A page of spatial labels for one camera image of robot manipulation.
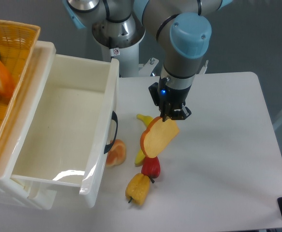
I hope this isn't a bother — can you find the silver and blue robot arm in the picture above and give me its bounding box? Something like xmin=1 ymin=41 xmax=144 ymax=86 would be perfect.
xmin=63 ymin=0 xmax=228 ymax=120

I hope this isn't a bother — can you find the upper white drawer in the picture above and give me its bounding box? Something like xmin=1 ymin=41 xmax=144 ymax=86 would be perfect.
xmin=12 ymin=55 xmax=119 ymax=207

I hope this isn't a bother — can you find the toy bread slice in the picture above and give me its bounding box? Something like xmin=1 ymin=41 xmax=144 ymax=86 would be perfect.
xmin=140 ymin=117 xmax=180 ymax=158

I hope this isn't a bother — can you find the yellow woven basket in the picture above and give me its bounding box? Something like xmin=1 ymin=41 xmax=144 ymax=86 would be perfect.
xmin=0 ymin=20 xmax=40 ymax=141

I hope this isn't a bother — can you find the yellow toy bell pepper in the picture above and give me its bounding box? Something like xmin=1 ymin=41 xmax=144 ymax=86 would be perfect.
xmin=125 ymin=173 xmax=155 ymax=206

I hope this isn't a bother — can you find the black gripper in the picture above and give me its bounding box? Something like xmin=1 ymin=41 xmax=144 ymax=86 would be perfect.
xmin=148 ymin=77 xmax=192 ymax=122

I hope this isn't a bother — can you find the red toy bell pepper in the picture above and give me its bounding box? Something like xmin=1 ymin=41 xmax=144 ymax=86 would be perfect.
xmin=141 ymin=157 xmax=161 ymax=179

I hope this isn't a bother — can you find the white drawer cabinet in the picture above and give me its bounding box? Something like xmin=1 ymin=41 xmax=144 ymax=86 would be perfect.
xmin=0 ymin=41 xmax=56 ymax=210

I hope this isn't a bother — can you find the yellow toy banana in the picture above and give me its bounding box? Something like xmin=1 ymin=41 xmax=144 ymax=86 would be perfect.
xmin=134 ymin=114 xmax=154 ymax=167

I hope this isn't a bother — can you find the black drawer handle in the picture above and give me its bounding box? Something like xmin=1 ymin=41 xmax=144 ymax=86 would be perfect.
xmin=104 ymin=111 xmax=119 ymax=154

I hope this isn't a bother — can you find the orange toy croissant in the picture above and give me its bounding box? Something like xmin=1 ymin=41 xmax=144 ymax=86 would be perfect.
xmin=105 ymin=139 xmax=126 ymax=167

